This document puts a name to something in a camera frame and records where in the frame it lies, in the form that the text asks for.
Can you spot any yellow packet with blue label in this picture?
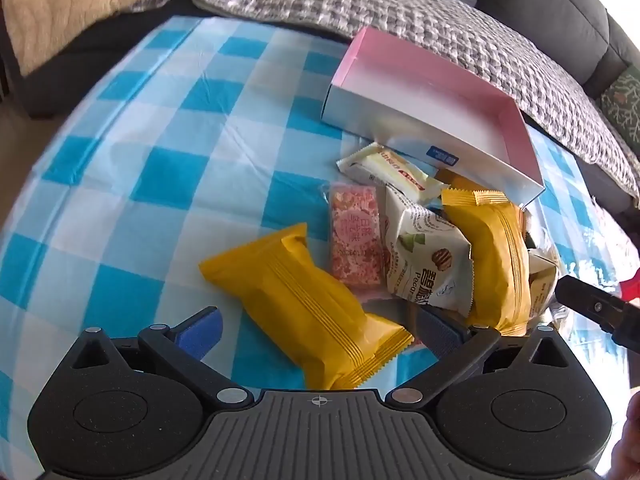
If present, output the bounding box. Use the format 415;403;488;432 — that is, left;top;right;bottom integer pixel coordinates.
527;252;561;318

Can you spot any grey checked blanket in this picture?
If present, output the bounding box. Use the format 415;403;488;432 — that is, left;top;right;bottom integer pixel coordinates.
132;0;640;196

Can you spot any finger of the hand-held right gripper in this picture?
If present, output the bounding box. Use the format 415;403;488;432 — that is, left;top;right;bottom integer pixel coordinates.
555;275;640;356

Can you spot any green patterned cushion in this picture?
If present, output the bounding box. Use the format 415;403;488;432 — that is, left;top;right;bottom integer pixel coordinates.
600;65;640;141

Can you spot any pink snack packet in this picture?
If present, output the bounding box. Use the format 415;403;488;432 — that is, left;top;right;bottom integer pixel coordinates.
320;182;388;303

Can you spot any pink and white cardboard box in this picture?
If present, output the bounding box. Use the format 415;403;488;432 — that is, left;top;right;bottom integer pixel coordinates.
320;26;546;208

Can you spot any dark grey sofa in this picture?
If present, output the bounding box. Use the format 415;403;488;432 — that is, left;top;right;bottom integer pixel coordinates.
0;0;640;216

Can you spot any beige fleece jacket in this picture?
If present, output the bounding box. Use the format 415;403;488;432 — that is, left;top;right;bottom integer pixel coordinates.
0;0;283;73

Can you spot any white nut snack packet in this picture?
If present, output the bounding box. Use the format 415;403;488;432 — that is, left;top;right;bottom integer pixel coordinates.
382;185;473;318

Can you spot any blue checkered tablecloth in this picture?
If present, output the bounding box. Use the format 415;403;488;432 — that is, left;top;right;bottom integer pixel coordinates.
0;15;640;461

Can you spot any white packet with red label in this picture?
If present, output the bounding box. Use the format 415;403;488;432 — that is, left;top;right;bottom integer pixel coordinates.
336;142;443;206

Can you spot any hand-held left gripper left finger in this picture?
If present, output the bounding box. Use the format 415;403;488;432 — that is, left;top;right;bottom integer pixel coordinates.
65;307;256;408

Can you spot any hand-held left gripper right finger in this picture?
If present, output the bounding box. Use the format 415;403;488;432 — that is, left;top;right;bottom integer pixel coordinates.
385;305;576;407

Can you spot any yellow snack packet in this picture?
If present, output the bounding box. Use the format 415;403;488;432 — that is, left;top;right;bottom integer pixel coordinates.
435;167;481;193
440;187;533;338
199;222;414;391

